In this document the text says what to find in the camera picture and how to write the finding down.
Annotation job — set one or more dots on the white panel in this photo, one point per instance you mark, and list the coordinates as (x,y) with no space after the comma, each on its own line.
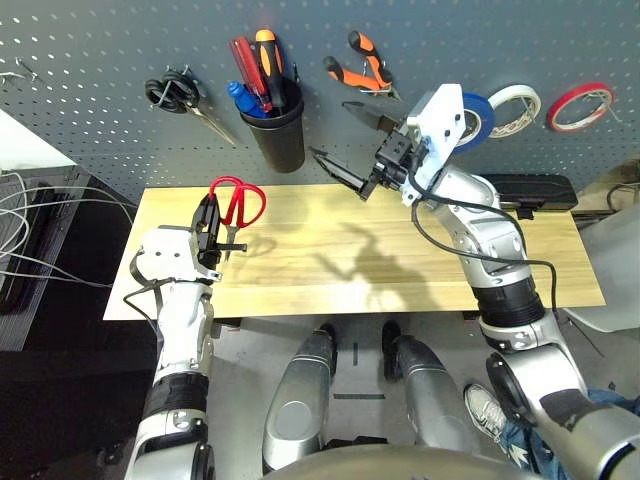
(25,147)

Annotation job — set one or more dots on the silver left robot leg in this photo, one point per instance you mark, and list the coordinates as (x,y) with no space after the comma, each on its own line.
(300,400)

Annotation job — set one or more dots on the black plastic case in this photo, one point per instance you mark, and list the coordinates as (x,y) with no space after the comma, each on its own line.
(540,190)

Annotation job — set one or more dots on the white printed tape roll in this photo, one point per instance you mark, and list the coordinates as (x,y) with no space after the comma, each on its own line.
(515,90)

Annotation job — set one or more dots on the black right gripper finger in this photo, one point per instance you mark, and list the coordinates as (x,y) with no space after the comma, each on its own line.
(367,116)
(342,175)

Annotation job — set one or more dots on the blue tape roll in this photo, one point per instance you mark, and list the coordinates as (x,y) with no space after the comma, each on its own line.
(482,117)

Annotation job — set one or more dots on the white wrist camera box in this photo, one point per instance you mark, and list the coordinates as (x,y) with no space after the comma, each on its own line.
(165,255)
(440,125)

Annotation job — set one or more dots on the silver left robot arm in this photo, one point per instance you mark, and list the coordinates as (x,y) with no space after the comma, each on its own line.
(180,320)

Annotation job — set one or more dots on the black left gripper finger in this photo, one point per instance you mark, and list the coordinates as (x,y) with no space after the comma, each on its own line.
(201,222)
(215,222)

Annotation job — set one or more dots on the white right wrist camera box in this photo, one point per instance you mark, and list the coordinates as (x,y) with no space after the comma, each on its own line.
(440,125)

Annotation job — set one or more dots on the black side cabinet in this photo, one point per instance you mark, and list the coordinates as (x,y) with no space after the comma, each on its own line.
(75,310)

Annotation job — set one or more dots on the red tape roll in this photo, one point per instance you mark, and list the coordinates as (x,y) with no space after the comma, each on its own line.
(555,112)

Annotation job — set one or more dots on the white sneaker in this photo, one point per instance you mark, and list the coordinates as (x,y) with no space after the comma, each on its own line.
(484,410)

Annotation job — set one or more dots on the silver robot leg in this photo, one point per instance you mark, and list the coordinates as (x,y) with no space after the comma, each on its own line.
(430,390)
(300,400)

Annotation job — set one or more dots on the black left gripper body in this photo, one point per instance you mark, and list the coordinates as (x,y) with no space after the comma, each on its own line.
(210,256)

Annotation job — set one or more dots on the white curved machine shell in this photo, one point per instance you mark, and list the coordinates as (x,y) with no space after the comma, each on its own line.
(620,260)

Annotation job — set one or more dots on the grey perforated pegboard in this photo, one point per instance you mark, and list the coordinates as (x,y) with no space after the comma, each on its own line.
(500,40)

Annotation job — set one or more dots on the black tool cup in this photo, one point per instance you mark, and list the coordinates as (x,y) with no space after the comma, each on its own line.
(280,150)

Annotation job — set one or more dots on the blue jeans leg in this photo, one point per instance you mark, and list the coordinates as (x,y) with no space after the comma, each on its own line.
(520,450)

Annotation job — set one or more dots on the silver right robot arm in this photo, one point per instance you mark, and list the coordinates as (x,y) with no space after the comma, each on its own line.
(490,240)

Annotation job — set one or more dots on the silver right robot leg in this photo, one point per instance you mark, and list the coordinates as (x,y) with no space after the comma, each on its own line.
(430,390)

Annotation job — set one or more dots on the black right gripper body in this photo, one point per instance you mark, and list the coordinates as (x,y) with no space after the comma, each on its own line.
(395,155)

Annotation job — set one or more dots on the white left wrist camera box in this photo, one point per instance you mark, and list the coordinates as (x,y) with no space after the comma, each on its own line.
(165,255)

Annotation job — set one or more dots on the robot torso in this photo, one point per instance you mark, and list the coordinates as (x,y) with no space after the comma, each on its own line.
(400,465)

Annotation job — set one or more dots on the orange black pliers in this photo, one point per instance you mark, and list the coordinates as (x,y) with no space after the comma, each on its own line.
(350,77)

